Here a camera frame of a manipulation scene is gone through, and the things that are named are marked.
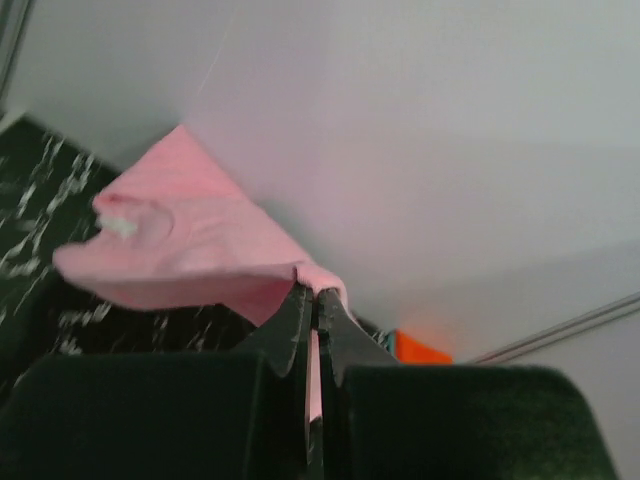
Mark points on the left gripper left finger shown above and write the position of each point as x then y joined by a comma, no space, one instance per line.
240,414

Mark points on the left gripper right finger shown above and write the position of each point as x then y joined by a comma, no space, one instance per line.
386,420

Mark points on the light pink t shirt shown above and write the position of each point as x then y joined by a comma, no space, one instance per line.
176,231

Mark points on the folded orange t shirt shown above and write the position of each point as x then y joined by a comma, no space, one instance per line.
408,350

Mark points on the black marbled table mat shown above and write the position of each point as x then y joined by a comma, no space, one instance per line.
48,185

